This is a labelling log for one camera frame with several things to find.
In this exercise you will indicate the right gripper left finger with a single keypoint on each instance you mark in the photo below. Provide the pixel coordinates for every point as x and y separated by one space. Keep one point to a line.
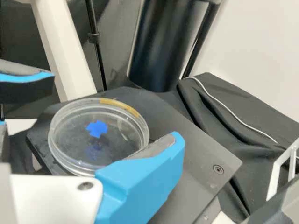
25 78

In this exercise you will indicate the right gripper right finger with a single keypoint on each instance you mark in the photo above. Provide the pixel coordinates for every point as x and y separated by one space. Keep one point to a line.
140 186

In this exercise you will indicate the petri dish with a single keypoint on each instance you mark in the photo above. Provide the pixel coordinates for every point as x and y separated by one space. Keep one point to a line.
77 140

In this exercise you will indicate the cream microscope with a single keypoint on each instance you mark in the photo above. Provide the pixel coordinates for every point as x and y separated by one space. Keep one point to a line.
70 58

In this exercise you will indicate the black stand pole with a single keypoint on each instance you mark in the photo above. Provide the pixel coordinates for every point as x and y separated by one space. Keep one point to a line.
96 53

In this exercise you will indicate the white pipette stand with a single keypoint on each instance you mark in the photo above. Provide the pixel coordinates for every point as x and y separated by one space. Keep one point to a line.
278 177

